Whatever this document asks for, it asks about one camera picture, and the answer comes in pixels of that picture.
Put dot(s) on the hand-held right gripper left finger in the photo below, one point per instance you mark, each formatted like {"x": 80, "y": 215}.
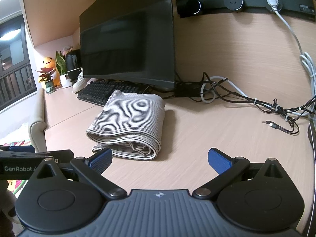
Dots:
{"x": 100, "y": 161}

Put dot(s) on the round grey socket module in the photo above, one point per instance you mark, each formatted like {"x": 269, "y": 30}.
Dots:
{"x": 233, "y": 1}

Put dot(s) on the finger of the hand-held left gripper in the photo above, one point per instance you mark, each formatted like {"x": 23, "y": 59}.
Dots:
{"x": 22, "y": 149}

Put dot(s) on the black adapter box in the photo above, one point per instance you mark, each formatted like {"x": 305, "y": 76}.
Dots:
{"x": 188, "y": 88}

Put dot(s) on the black cylindrical speaker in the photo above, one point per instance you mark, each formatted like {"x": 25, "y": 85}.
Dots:
{"x": 73, "y": 64}

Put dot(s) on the window with dark railing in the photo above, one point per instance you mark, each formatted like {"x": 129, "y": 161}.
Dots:
{"x": 14, "y": 79}

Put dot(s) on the snake plant in white pot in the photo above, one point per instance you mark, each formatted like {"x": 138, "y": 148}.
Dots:
{"x": 61, "y": 64}

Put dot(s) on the black power socket track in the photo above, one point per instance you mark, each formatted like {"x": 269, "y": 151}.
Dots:
{"x": 251, "y": 2}

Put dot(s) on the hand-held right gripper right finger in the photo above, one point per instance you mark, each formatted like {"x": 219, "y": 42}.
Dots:
{"x": 219, "y": 161}

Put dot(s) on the colourful printed blanket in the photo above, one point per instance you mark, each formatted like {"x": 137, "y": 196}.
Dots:
{"x": 14, "y": 143}

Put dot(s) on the grey striped garment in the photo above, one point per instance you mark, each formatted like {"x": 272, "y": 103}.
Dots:
{"x": 130, "y": 121}

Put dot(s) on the black keyboard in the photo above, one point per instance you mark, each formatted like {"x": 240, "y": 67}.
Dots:
{"x": 106, "y": 91}

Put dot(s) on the round black knob module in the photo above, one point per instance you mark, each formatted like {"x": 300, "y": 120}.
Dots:
{"x": 193, "y": 6}

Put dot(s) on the person's left hand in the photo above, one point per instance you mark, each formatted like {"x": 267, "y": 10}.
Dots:
{"x": 6, "y": 203}

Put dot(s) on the red leaf potted plant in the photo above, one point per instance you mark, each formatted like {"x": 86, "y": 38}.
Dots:
{"x": 47, "y": 75}

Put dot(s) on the white computer case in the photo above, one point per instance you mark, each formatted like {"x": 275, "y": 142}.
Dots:
{"x": 312, "y": 133}

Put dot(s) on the yellow plush toy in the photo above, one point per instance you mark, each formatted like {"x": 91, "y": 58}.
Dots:
{"x": 48, "y": 63}

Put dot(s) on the beige upholstered chair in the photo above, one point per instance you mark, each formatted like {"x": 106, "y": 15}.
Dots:
{"x": 37, "y": 121}

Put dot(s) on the white power plug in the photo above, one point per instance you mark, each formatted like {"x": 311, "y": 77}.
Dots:
{"x": 272, "y": 2}

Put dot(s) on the black computer monitor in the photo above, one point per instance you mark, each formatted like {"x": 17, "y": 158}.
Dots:
{"x": 128, "y": 39}

